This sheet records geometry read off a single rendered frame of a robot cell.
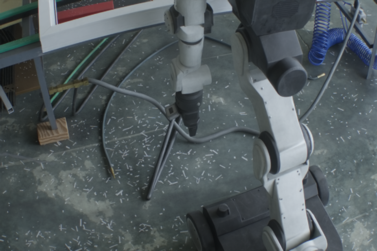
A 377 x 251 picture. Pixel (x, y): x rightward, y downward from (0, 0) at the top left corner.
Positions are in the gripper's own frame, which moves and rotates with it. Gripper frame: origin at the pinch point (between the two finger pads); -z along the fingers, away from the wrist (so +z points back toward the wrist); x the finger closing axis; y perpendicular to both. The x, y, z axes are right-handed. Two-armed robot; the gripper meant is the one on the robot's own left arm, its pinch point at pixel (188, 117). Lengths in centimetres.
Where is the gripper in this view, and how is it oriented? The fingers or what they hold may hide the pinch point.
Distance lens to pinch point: 198.1
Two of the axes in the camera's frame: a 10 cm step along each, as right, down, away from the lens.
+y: -9.6, 2.3, -1.5
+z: 0.1, -5.3, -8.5
